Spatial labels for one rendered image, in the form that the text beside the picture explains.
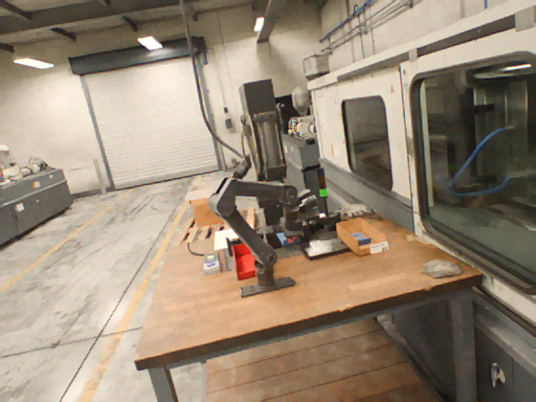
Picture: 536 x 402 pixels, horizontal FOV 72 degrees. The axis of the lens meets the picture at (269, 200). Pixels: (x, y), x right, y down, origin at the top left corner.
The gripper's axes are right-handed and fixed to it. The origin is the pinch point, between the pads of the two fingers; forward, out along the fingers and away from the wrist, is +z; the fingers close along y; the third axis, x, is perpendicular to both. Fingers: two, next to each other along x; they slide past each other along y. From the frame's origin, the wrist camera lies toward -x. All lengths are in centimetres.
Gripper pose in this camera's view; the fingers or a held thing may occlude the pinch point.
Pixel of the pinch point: (291, 240)
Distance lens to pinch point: 150.8
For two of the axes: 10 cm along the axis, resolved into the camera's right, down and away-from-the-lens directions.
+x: -9.7, 1.9, -1.5
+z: 0.3, 7.1, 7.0
